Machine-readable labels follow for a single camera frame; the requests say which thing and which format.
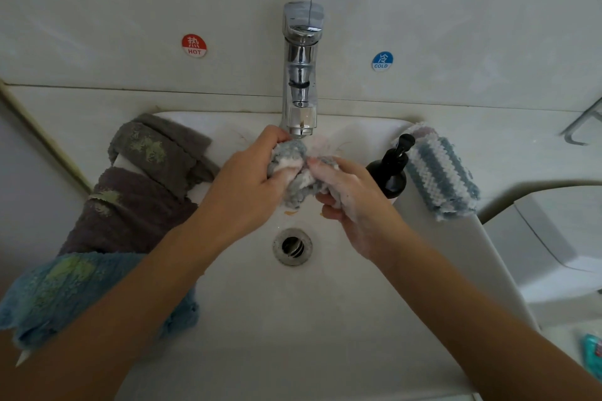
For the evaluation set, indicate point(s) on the person's right hand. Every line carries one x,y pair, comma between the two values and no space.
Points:
362,203

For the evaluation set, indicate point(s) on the person's left hand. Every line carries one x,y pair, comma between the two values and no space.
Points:
240,189

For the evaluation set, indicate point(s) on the pink white striped cloth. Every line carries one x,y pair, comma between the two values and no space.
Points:
414,127

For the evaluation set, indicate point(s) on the brown cloth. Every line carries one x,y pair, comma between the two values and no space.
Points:
122,217

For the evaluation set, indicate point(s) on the white ceramic sink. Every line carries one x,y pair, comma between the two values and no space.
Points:
310,330

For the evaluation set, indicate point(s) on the blue stained cloth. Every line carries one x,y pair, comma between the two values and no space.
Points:
52,297

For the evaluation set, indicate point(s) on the person's left forearm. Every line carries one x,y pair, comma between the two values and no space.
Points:
94,321

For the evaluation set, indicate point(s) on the person's right forearm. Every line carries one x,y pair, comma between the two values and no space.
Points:
489,330

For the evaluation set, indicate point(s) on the metal sink drain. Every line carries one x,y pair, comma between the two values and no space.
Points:
293,247

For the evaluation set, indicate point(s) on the black pump soap bottle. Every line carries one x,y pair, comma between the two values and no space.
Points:
390,175

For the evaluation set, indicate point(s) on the chrome faucet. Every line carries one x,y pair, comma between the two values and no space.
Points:
301,67

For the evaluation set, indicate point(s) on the blue round sticker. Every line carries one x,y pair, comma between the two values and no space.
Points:
382,60

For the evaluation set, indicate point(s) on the red round sticker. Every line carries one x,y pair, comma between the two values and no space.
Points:
194,45

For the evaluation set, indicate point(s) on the white toilet tank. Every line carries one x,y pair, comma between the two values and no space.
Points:
560,246

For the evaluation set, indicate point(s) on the white toilet lid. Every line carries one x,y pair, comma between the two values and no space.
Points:
574,358

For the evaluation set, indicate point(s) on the teal tube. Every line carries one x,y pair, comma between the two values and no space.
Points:
593,354

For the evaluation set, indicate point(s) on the metal wall shelf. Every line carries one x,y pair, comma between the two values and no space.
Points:
581,123

